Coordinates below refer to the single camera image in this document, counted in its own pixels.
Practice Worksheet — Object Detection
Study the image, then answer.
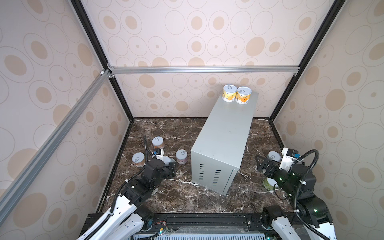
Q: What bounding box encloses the silver aluminium crossbar back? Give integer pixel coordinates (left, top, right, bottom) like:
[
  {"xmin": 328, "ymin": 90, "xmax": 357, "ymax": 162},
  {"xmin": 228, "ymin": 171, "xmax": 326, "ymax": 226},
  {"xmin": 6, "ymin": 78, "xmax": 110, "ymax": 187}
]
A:
[{"xmin": 111, "ymin": 65, "xmax": 300, "ymax": 74}]

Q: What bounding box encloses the pink label can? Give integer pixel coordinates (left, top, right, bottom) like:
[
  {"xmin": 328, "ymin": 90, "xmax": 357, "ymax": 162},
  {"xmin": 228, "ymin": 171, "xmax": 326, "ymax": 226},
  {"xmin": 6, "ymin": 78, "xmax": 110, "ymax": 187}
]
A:
[{"xmin": 175, "ymin": 149, "xmax": 188, "ymax": 165}]

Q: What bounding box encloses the teal label can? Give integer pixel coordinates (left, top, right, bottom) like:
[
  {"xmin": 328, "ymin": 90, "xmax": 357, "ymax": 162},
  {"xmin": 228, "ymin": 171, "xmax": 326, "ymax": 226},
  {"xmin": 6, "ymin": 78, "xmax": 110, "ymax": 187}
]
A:
[{"xmin": 267, "ymin": 151, "xmax": 282, "ymax": 163}]

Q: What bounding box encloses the yellow orange label can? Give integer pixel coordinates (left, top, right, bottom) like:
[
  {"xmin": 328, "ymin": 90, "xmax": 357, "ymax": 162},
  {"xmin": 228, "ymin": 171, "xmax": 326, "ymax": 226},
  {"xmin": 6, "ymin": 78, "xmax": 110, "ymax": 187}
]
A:
[{"xmin": 236, "ymin": 87, "xmax": 252, "ymax": 105}]

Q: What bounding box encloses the green label can right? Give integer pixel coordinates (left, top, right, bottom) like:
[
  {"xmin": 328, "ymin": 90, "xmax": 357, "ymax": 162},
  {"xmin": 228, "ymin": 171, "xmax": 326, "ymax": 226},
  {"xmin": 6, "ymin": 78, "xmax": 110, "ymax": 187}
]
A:
[{"xmin": 263, "ymin": 178, "xmax": 277, "ymax": 191}]

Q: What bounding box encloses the black corner frame post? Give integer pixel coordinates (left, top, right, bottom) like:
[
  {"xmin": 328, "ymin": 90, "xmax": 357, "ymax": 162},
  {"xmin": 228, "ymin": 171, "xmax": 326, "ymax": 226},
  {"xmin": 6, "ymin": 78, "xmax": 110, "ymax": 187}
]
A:
[
  {"xmin": 269, "ymin": 0, "xmax": 347, "ymax": 121},
  {"xmin": 70, "ymin": 0, "xmax": 134, "ymax": 122}
]

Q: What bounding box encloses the orange fruit label can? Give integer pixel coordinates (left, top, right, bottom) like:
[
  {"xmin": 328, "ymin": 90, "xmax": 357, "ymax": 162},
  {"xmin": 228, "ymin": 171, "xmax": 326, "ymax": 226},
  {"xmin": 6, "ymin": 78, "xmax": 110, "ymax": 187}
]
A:
[{"xmin": 132, "ymin": 152, "xmax": 145, "ymax": 168}]

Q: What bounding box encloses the brown label can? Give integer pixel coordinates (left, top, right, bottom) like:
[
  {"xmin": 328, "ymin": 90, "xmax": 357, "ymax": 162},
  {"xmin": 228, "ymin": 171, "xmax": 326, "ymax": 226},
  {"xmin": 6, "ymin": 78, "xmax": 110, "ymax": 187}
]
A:
[{"xmin": 152, "ymin": 136, "xmax": 165, "ymax": 149}]

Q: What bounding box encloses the black corner frame post right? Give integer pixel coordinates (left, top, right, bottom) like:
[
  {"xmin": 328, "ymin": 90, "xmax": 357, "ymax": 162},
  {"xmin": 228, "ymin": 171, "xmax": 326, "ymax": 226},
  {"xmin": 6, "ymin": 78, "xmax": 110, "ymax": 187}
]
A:
[{"xmin": 269, "ymin": 0, "xmax": 347, "ymax": 121}]

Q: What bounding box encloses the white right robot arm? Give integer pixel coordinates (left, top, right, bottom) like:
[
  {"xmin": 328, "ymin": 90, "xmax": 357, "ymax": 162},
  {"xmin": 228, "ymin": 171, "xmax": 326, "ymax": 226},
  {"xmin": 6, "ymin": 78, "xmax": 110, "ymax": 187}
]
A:
[{"xmin": 255, "ymin": 149, "xmax": 337, "ymax": 240}]

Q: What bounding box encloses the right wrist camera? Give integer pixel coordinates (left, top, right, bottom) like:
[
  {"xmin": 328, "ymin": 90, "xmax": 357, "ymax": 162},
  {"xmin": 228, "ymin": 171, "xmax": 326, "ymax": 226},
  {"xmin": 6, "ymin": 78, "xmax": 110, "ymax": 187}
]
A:
[{"xmin": 279, "ymin": 148, "xmax": 301, "ymax": 172}]

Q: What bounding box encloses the silver aluminium rail left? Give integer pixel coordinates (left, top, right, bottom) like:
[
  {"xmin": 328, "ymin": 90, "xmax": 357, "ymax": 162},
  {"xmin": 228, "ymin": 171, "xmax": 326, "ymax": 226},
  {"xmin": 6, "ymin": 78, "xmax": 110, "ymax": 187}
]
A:
[{"xmin": 1, "ymin": 69, "xmax": 111, "ymax": 224}]

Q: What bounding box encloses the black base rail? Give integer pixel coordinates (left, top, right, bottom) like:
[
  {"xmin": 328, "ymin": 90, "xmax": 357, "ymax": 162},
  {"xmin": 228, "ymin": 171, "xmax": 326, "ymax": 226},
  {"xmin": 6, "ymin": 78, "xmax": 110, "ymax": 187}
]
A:
[{"xmin": 78, "ymin": 211, "xmax": 337, "ymax": 240}]

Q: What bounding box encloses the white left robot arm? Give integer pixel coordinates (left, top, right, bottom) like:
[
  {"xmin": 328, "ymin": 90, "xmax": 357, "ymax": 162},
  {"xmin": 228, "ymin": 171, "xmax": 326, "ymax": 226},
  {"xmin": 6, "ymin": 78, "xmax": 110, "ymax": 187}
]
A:
[{"xmin": 78, "ymin": 157, "xmax": 176, "ymax": 240}]

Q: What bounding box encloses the black corner frame post left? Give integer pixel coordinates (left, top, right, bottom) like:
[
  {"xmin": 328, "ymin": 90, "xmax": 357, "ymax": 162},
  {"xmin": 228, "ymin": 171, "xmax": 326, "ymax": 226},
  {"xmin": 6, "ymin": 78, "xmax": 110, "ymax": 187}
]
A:
[{"xmin": 70, "ymin": 0, "xmax": 134, "ymax": 122}]

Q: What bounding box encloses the grey metal cabinet box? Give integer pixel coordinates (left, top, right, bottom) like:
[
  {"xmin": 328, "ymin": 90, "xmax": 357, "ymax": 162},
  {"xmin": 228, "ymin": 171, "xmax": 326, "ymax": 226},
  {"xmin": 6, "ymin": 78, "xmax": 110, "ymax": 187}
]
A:
[{"xmin": 191, "ymin": 92, "xmax": 259, "ymax": 195}]

